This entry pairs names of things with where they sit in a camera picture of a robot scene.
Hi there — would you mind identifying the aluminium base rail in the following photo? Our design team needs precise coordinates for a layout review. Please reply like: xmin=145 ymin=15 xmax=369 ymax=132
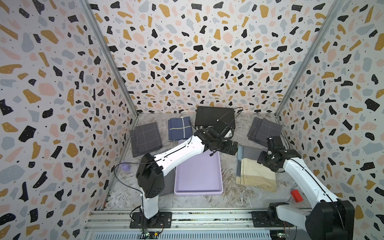
xmin=83 ymin=208 xmax=343 ymax=240

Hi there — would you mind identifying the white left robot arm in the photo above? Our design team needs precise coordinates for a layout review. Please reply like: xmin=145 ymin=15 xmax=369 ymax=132
xmin=136 ymin=119 xmax=238 ymax=220

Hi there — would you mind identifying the plain dark grey pillowcase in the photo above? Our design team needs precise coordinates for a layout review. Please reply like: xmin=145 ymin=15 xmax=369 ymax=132
xmin=159 ymin=169 xmax=176 ymax=197

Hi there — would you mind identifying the navy blue checked pillowcase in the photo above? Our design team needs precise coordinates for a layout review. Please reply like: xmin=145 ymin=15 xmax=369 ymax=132
xmin=168 ymin=117 xmax=193 ymax=142

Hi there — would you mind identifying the black hard briefcase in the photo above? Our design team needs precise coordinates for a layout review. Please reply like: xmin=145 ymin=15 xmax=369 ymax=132
xmin=195 ymin=106 xmax=236 ymax=129

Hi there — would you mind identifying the purple plastic basket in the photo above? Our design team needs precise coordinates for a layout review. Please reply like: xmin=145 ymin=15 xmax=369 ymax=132
xmin=174 ymin=150 xmax=224 ymax=196

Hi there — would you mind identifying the red block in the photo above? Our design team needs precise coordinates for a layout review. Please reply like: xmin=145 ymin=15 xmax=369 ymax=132
xmin=291 ymin=190 xmax=304 ymax=203

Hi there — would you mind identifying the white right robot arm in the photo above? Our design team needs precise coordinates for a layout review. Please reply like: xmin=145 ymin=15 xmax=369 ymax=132
xmin=258 ymin=136 xmax=355 ymax=240

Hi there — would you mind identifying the corner aluminium post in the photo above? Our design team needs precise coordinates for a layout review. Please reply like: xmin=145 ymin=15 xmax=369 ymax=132
xmin=78 ymin=0 xmax=139 ymax=119
xmin=275 ymin=0 xmax=344 ymax=118

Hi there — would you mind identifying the grey checked pillowcase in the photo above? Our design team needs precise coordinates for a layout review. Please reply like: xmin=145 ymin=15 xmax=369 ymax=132
xmin=130 ymin=123 xmax=163 ymax=158
xmin=247 ymin=117 xmax=282 ymax=147

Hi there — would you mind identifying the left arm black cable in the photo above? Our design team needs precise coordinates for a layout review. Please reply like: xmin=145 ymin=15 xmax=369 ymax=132
xmin=113 ymin=161 xmax=145 ymax=196

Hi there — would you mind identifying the left corner aluminium post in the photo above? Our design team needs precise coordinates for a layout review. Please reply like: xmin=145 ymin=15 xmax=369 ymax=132
xmin=78 ymin=0 xmax=139 ymax=119

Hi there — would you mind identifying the right corner aluminium post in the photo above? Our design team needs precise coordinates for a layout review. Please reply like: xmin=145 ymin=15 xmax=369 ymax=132
xmin=275 ymin=0 xmax=344 ymax=118

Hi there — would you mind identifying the grey beige striped pillowcase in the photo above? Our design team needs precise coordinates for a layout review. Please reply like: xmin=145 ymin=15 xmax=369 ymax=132
xmin=236 ymin=146 xmax=277 ymax=193

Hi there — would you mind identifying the small purple object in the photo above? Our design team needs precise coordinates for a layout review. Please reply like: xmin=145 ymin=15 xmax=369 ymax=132
xmin=120 ymin=163 xmax=132 ymax=172

